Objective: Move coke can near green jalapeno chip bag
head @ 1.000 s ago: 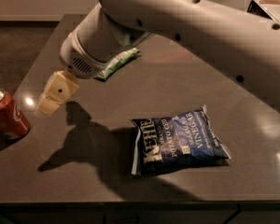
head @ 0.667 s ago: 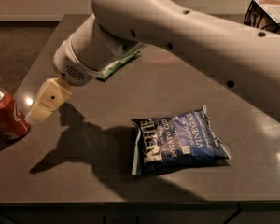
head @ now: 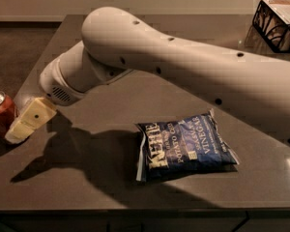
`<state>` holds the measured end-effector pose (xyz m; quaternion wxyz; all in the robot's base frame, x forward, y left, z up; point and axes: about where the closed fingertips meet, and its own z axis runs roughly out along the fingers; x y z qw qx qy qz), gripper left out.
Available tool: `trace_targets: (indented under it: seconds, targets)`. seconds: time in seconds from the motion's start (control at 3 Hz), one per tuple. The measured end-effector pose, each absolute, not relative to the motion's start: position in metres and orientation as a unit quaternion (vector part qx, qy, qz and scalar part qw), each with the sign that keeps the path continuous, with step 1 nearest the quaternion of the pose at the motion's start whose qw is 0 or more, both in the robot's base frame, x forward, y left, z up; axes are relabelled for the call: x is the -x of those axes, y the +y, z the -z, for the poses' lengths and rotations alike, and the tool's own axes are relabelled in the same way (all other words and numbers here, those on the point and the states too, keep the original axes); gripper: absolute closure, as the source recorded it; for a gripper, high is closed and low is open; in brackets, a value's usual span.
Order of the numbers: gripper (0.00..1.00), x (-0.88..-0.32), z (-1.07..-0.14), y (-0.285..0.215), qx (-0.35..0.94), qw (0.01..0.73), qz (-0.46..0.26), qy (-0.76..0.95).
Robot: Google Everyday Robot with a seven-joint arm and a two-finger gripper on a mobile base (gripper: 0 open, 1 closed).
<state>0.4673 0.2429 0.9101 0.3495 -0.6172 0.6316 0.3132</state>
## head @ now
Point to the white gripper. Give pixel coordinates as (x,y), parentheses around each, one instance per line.
(55,87)

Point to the red coke can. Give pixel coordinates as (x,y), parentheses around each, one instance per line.
(8,113)

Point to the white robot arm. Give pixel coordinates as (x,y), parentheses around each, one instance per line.
(251,87)

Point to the blue Kettle chip bag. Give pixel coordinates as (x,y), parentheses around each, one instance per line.
(192,144)

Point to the black wire snack basket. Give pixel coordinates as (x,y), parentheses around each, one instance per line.
(272,22)

